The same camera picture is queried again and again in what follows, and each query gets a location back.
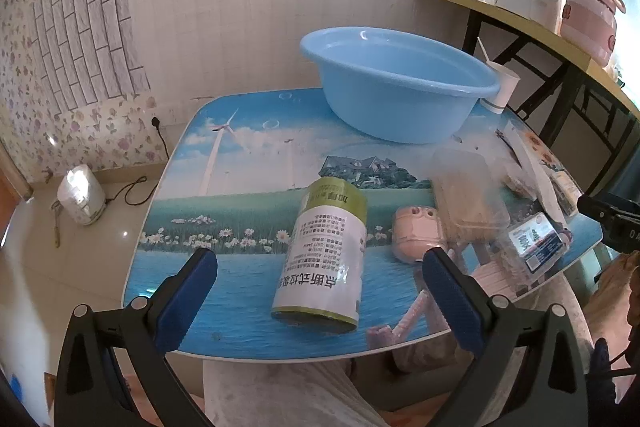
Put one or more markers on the green and white bag roll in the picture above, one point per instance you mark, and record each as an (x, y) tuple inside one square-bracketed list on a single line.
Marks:
[(320, 257)]

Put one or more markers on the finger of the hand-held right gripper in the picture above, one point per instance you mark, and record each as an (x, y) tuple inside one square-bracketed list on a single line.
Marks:
[(597, 208)]

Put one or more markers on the pink electric lunch box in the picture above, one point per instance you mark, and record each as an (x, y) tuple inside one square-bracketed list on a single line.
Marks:
[(585, 17)]

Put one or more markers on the clear snack bag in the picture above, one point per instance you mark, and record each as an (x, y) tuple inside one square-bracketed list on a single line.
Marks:
[(542, 177)]

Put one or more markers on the clear toothpick box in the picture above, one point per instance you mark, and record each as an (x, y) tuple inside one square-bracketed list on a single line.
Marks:
[(465, 202)]

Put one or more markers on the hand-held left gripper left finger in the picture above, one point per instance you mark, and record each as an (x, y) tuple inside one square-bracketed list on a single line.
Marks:
[(186, 302)]

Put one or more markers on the white rice cooker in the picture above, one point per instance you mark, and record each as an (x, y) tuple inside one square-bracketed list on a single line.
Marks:
[(80, 197)]

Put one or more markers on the white stick in cup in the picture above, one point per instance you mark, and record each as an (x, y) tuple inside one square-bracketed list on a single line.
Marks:
[(483, 50)]

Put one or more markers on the clear dental floss box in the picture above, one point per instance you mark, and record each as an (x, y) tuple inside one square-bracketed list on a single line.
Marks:
[(535, 242)]

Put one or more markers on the white paper cup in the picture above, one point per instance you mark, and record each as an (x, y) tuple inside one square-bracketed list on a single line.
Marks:
[(505, 87)]

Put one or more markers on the yellow table with black legs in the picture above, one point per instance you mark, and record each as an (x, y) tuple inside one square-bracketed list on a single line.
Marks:
[(500, 14)]

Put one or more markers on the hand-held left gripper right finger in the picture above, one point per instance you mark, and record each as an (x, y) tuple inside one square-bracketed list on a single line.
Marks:
[(450, 297)]

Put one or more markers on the blue plastic basin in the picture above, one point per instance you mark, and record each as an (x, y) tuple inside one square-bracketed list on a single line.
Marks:
[(400, 107)]

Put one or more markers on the person's light trouser leg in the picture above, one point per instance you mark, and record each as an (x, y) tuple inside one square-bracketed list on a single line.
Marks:
[(560, 302), (300, 397)]

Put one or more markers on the pink toothbrush holder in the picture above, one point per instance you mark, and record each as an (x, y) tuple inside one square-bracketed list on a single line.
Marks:
[(412, 237)]

